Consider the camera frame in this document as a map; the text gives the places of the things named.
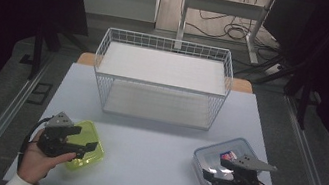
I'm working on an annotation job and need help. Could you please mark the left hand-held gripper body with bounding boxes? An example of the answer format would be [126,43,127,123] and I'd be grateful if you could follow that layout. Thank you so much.
[34,108,93,164]

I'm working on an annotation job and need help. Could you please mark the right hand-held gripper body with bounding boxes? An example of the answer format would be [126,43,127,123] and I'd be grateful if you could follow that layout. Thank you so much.
[213,149,280,185]

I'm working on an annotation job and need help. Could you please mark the green lidded plastic container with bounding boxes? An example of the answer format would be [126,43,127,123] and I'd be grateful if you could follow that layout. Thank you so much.
[62,117,110,176]

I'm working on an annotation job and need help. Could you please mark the clear container with blue lid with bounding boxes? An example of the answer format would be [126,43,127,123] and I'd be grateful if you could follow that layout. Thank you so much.
[188,130,268,185]

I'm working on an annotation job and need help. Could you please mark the white wire rack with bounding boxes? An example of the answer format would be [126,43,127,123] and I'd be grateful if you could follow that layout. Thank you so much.
[85,25,240,135]

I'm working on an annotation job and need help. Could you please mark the person's left hand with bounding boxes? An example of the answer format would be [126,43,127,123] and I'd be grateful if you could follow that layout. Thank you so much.
[15,125,80,185]

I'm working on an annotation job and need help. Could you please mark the small red white packet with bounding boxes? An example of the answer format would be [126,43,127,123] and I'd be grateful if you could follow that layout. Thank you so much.
[219,149,240,163]

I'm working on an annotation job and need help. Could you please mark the black stand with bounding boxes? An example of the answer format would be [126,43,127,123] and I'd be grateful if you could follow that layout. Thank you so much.
[26,16,91,90]
[277,58,328,133]

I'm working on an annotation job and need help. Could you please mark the white power strip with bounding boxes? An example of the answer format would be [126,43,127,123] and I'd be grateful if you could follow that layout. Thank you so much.
[263,62,284,77]

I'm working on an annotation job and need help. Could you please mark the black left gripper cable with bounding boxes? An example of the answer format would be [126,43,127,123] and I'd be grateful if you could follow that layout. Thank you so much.
[15,113,53,177]

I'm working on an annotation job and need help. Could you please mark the black floor bracket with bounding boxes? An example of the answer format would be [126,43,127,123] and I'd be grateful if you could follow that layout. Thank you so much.
[26,80,54,108]

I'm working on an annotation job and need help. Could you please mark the black floor cables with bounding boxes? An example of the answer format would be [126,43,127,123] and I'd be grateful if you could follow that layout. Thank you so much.
[183,0,287,53]

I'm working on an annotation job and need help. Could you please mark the white metal desk frame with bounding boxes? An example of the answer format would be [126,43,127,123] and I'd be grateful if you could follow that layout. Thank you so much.
[174,0,277,67]

